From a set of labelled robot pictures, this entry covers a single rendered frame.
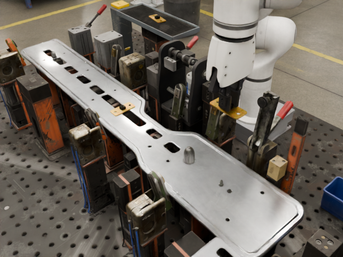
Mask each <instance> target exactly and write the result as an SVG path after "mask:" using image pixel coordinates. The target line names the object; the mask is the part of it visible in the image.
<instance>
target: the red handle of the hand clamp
mask: <svg viewBox="0 0 343 257"><path fill-rule="evenodd" d="M292 107H293V102H292V101H287V102H286V103H285V104H284V106H283V107H282V108H281V109H280V111H279V112H278V113H277V115H276V117H275V118H274V119H273V123H272V127H271V130H270V133H269V135H270V134H271V133H272V131H273V130H274V129H275V128H276V126H277V125H278V124H279V123H280V121H281V120H283V119H284V117H285V116H286V115H287V113H288V112H289V111H290V110H291V109H292ZM260 141H261V137H259V138H258V140H257V141H255V142H254V144H255V146H256V147H258V148H259V145H260Z"/></svg>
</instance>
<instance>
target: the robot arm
mask: <svg viewBox="0 0 343 257"><path fill-rule="evenodd" d="M301 2H302V0H214V8H213V31H214V32H215V35H214V36H212V39H211V42H210V46H209V52H208V59H207V68H206V80H208V81H211V82H210V85H209V88H208V91H210V92H212V93H219V100H218V106H219V107H220V108H222V109H224V110H225V111H227V112H229V111H230V110H231V103H233V104H234V105H233V106H234V107H240V108H242V109H243V110H245V111H247V114H246V115H244V116H243V117H241V118H239V119H237V120H238V121H240V122H242V123H245V124H250V125H255V124H256V120H257V116H258V112H259V109H260V107H259V106H258V104H257V100H258V98H260V97H262V96H263V93H264V92H266V91H271V84H272V77H273V69H274V65H275V62H276V61H277V60H278V59H279V58H280V57H281V56H282V55H284V54H285V53H286V52H287V51H288V50H289V49H290V48H291V47H292V45H293V44H294V42H295V39H296V36H297V28H296V25H295V23H294V22H293V21H292V20H291V19H289V18H285V17H277V16H268V15H270V13H271V12H272V11H273V10H274V9H277V10H288V9H293V8H295V7H297V6H298V5H299V4H300V3H301ZM255 49H264V51H262V52H259V53H257V54H255ZM223 87H225V89H224V88H223ZM239 91H241V92H239ZM239 95H240V99H239Z"/></svg>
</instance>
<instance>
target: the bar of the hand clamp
mask: <svg viewBox="0 0 343 257"><path fill-rule="evenodd" d="M279 98H280V96H279V95H277V94H275V93H273V92H271V91H266V92H264V93H263V96H262V97H260V98H258V100H257V104H258V106H259V107H260V109H259V112H258V116H257V120H256V124H255V128H254V132H253V136H252V140H251V144H250V149H252V148H254V147H256V146H255V144H254V142H255V141H257V140H258V138H259V137H261V141H260V145H259V148H258V154H260V149H261V147H262V146H263V144H265V143H267V140H268V136H269V133H270V130H271V127H272V123H273V119H274V116H275V112H276V109H277V105H278V102H279Z"/></svg>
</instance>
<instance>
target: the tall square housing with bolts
mask: <svg viewBox="0 0 343 257"><path fill-rule="evenodd" d="M94 43H95V50H96V56H97V63H98V64H99V65H100V66H101V69H102V70H103V71H105V72H106V73H107V74H110V73H111V57H112V56H111V52H112V46H113V45H115V44H118V45H120V46H121V58H122V57H124V56H125V51H124V42H123V36H122V35H121V34H119V33H117V32H116V31H109V32H106V33H103V34H100V35H97V36H94Z"/></svg>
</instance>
